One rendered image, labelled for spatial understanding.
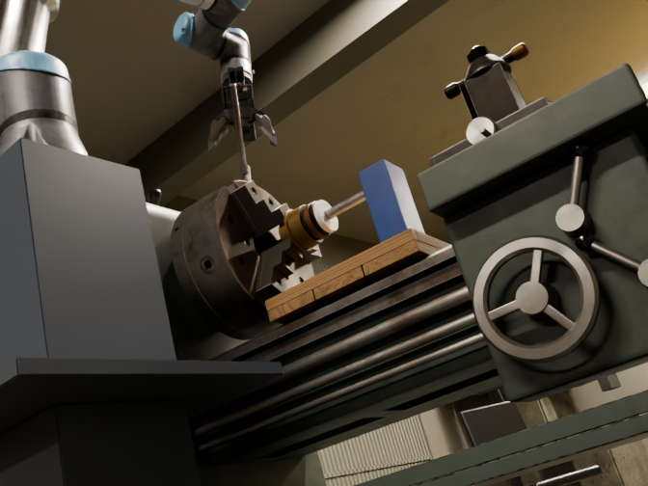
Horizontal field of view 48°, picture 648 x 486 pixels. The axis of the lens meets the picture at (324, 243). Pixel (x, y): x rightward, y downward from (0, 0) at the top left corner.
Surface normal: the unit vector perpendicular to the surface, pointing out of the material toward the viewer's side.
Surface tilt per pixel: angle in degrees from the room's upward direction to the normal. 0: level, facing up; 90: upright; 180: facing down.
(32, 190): 90
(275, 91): 90
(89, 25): 180
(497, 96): 90
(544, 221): 90
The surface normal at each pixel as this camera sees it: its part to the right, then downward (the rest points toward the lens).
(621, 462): 0.61, -0.44
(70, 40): 0.26, 0.89
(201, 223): -0.60, -0.40
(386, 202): -0.55, -0.18
